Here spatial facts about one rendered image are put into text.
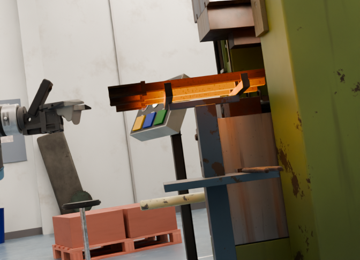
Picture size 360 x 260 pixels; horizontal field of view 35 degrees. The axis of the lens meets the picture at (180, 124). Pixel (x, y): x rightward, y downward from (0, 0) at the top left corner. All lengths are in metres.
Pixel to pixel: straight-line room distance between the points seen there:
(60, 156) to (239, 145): 7.56
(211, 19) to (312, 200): 0.82
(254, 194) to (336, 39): 0.60
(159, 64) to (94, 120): 1.62
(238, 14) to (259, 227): 0.82
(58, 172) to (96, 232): 3.86
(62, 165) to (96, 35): 2.48
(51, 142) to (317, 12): 7.86
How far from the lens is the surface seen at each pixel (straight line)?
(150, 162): 10.21
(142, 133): 2.76
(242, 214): 2.01
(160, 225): 5.92
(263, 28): 1.98
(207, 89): 1.67
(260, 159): 2.03
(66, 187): 9.44
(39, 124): 1.70
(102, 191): 9.99
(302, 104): 1.81
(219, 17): 2.23
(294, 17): 1.86
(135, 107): 1.78
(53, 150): 9.45
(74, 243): 5.63
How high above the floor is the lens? 0.75
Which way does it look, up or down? 5 degrees up
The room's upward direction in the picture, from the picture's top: 8 degrees counter-clockwise
